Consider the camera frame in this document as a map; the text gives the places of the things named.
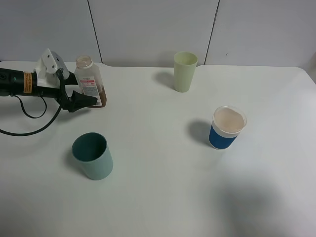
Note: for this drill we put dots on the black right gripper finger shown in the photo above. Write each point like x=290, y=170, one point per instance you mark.
x=69, y=78

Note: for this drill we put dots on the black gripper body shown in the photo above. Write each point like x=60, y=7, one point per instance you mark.
x=59, y=94

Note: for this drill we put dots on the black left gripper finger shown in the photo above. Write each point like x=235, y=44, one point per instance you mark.
x=78, y=101

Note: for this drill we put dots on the clear plastic drink bottle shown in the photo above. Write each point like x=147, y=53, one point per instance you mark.
x=90, y=81

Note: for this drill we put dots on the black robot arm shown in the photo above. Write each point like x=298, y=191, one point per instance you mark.
x=19, y=83

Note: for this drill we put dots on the teal plastic cup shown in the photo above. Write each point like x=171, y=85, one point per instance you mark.
x=92, y=153

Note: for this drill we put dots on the light green plastic cup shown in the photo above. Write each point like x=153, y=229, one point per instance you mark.
x=184, y=68

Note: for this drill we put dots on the blue banded glass cup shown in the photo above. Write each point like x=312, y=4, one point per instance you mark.
x=227, y=124

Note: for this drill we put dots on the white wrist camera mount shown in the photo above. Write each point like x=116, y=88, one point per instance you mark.
x=46, y=68

